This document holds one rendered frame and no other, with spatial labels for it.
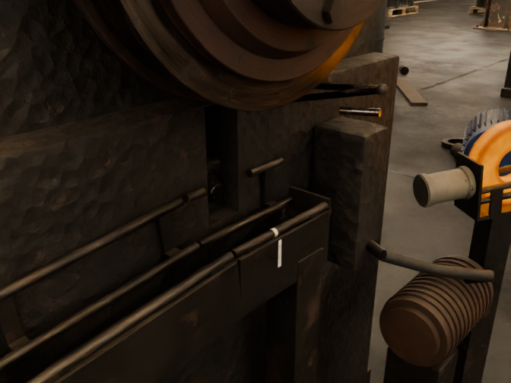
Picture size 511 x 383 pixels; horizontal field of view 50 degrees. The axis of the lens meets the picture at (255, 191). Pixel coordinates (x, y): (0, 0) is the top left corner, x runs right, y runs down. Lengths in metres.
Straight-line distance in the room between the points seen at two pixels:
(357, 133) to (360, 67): 0.17
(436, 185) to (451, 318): 0.22
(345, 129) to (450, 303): 0.34
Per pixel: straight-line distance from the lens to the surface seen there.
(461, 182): 1.01
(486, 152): 1.03
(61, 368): 0.57
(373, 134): 0.86
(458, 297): 1.00
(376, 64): 1.03
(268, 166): 0.81
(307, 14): 0.54
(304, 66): 0.66
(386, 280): 2.00
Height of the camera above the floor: 1.05
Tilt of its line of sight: 23 degrees down
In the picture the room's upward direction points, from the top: straight up
